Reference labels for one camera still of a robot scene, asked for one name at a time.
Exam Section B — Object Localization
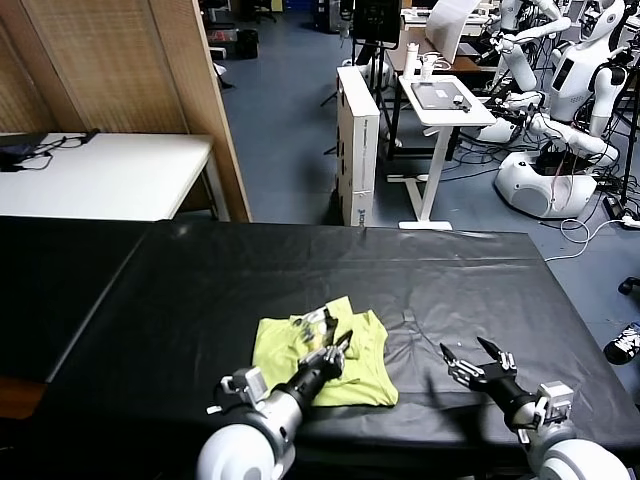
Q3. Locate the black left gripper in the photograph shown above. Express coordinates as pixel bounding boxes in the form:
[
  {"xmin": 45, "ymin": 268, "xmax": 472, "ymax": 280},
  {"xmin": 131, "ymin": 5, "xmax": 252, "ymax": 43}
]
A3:
[{"xmin": 288, "ymin": 307, "xmax": 354, "ymax": 407}]

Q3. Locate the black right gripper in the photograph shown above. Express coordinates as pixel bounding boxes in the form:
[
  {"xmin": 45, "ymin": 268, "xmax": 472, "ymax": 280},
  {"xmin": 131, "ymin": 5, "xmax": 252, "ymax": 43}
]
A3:
[{"xmin": 439, "ymin": 336, "xmax": 539, "ymax": 419}]

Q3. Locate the lime green t-shirt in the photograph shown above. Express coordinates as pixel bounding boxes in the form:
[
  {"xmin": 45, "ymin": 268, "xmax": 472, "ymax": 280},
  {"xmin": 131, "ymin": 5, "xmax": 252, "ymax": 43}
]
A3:
[{"xmin": 251, "ymin": 295, "xmax": 400, "ymax": 408}]

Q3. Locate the white rounded robot base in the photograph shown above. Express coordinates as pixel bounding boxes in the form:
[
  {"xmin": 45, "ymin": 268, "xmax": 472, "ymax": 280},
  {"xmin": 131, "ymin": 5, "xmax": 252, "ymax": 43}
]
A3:
[{"xmin": 474, "ymin": 118, "xmax": 524, "ymax": 145}]

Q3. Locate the black white sneaker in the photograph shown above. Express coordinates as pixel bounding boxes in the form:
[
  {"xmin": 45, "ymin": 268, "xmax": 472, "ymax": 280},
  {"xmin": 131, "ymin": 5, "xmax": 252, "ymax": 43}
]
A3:
[{"xmin": 603, "ymin": 323, "xmax": 640, "ymax": 366}]

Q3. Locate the tall white cardboard box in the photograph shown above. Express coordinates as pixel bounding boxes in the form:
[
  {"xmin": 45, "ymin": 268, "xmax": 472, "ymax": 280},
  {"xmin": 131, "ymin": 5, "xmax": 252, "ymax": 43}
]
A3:
[{"xmin": 335, "ymin": 66, "xmax": 381, "ymax": 229}]

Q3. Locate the black tripod stand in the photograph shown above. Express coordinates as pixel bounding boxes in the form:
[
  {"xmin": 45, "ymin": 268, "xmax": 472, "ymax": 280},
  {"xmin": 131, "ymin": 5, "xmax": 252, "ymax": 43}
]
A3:
[
  {"xmin": 319, "ymin": 74, "xmax": 351, "ymax": 109},
  {"xmin": 617, "ymin": 82, "xmax": 640, "ymax": 206}
]

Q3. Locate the white height-adjustable desk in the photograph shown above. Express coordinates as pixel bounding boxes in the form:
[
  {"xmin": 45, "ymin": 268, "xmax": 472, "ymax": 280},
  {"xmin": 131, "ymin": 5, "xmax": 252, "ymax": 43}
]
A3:
[{"xmin": 385, "ymin": 74, "xmax": 498, "ymax": 231}]

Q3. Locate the grey laptop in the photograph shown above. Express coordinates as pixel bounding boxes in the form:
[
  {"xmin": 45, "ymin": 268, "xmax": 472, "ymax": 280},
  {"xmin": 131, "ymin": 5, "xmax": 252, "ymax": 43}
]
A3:
[{"xmin": 410, "ymin": 81, "xmax": 474, "ymax": 112}]

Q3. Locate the white table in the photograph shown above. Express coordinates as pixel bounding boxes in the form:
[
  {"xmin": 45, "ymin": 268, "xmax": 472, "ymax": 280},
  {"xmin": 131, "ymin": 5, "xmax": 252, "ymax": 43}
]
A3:
[{"xmin": 0, "ymin": 131, "xmax": 231, "ymax": 222}]

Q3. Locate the white humanoid robot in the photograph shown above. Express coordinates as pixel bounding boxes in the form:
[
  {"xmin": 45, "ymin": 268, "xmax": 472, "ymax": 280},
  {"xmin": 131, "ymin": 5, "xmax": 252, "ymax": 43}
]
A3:
[
  {"xmin": 492, "ymin": 0, "xmax": 574, "ymax": 96},
  {"xmin": 492, "ymin": 0, "xmax": 634, "ymax": 221}
]

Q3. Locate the tall white bottle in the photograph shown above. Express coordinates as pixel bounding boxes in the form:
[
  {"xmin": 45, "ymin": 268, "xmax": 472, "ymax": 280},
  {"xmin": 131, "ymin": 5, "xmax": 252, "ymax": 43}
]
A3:
[{"xmin": 403, "ymin": 43, "xmax": 420, "ymax": 81}]

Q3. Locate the black storage bin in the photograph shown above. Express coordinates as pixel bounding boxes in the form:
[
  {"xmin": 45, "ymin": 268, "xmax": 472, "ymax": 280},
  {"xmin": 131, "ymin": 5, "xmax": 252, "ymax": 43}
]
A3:
[{"xmin": 234, "ymin": 28, "xmax": 260, "ymax": 61}]

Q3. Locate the black monitor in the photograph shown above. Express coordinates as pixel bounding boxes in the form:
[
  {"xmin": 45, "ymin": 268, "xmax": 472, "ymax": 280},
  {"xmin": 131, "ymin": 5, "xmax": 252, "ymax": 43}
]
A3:
[{"xmin": 349, "ymin": 0, "xmax": 405, "ymax": 69}]

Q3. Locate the white curved panel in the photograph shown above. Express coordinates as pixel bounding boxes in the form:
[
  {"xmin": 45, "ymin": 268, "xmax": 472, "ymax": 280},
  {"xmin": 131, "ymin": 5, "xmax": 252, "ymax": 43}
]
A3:
[{"xmin": 424, "ymin": 0, "xmax": 484, "ymax": 66}]

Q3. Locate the wooden partition screen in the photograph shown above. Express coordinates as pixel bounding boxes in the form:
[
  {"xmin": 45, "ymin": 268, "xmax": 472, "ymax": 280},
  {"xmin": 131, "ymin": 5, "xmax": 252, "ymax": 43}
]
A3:
[{"xmin": 0, "ymin": 0, "xmax": 253, "ymax": 224}]

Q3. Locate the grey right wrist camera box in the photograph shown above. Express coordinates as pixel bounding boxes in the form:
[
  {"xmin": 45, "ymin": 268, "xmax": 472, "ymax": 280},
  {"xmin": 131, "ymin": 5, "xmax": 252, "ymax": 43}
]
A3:
[{"xmin": 534, "ymin": 382, "xmax": 575, "ymax": 426}]

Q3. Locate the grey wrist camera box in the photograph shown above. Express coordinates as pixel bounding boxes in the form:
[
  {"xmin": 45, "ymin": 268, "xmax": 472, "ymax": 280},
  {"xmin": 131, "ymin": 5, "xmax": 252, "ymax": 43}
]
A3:
[
  {"xmin": 534, "ymin": 382, "xmax": 575, "ymax": 426},
  {"xmin": 219, "ymin": 366, "xmax": 266, "ymax": 405}
]

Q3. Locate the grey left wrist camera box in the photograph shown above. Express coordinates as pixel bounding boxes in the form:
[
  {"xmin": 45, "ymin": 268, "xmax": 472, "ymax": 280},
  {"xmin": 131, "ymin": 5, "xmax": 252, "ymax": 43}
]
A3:
[{"xmin": 219, "ymin": 366, "xmax": 266, "ymax": 405}]

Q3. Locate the white floor cable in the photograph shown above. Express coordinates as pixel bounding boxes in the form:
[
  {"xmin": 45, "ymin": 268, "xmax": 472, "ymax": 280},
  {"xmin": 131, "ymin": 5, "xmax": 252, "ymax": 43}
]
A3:
[{"xmin": 543, "ymin": 215, "xmax": 632, "ymax": 264}]

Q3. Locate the black cable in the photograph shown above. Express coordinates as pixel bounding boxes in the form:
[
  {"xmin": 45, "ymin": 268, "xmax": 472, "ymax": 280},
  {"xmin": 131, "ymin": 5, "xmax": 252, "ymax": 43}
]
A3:
[{"xmin": 17, "ymin": 130, "xmax": 89, "ymax": 170}]

